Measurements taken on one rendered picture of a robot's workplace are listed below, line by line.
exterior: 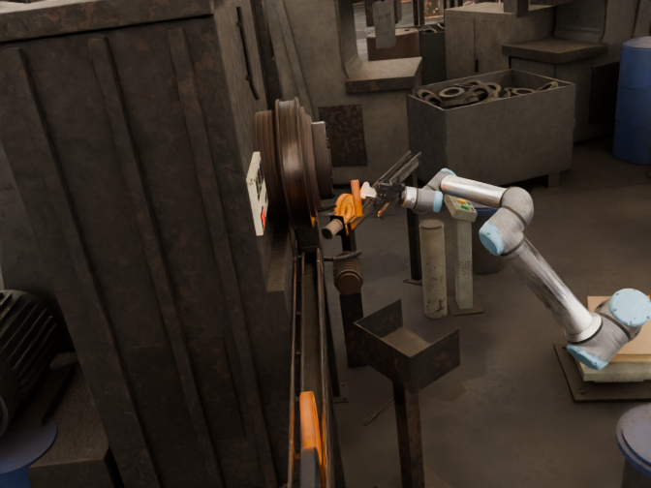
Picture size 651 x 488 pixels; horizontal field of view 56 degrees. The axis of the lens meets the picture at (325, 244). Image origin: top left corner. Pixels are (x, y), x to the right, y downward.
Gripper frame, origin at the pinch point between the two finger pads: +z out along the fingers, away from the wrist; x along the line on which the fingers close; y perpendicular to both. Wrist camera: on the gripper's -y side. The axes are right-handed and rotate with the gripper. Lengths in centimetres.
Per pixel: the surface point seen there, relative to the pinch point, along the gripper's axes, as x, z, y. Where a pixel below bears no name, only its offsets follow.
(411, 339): 76, -17, -21
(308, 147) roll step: 48, 26, 30
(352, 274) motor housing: 10.2, -3.7, -33.3
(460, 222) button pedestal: -30, -58, -17
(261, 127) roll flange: 43, 42, 33
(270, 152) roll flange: 50, 38, 27
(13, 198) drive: 7, 140, -22
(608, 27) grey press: -276, -215, 78
